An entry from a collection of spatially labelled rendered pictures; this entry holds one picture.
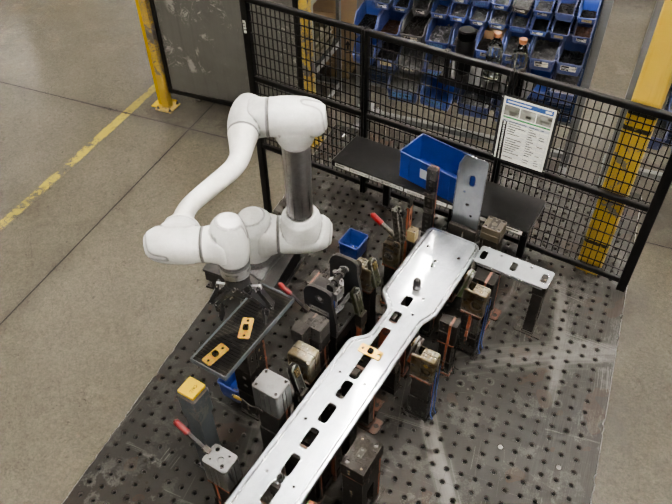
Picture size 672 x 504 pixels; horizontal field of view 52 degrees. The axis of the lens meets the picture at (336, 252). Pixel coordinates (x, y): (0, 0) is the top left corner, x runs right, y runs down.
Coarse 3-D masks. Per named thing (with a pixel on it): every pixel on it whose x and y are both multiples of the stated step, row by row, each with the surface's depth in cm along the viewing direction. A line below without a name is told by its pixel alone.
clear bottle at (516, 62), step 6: (522, 42) 252; (516, 48) 255; (522, 48) 253; (516, 54) 255; (522, 54) 254; (516, 60) 255; (522, 60) 255; (510, 66) 259; (516, 66) 257; (522, 66) 257
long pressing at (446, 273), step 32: (416, 256) 262; (448, 256) 262; (384, 288) 250; (448, 288) 250; (384, 320) 240; (416, 320) 240; (352, 352) 231; (384, 352) 230; (320, 384) 222; (352, 416) 213; (288, 448) 206; (320, 448) 206; (256, 480) 199; (288, 480) 199
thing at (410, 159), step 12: (408, 144) 286; (420, 144) 294; (432, 144) 290; (444, 144) 286; (408, 156) 281; (420, 156) 299; (432, 156) 294; (444, 156) 290; (456, 156) 285; (408, 168) 285; (420, 168) 280; (444, 168) 294; (456, 168) 289; (420, 180) 284; (444, 180) 275; (444, 192) 278
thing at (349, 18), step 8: (320, 0) 540; (328, 0) 540; (344, 0) 495; (352, 0) 493; (320, 8) 531; (328, 8) 531; (344, 8) 500; (352, 8) 497; (328, 16) 521; (344, 16) 504; (352, 16) 502; (352, 32) 511; (352, 48) 520; (344, 56) 527; (352, 56) 525; (328, 64) 537; (336, 64) 534; (344, 64) 532; (352, 64) 532; (336, 72) 540; (344, 72) 537
